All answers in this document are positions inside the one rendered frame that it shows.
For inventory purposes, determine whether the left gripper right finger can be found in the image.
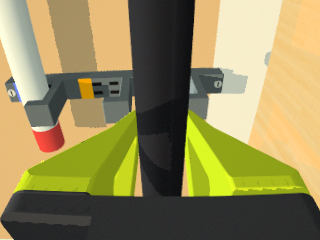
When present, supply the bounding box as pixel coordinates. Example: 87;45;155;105
185;110;310;196

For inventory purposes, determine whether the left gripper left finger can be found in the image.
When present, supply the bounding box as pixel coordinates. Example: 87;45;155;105
14;110;139;196

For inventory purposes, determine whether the white tube with red ends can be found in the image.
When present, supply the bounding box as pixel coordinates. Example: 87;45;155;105
0;0;65;153

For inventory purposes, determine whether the black metal bar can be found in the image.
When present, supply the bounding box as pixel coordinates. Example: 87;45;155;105
128;0;195;196

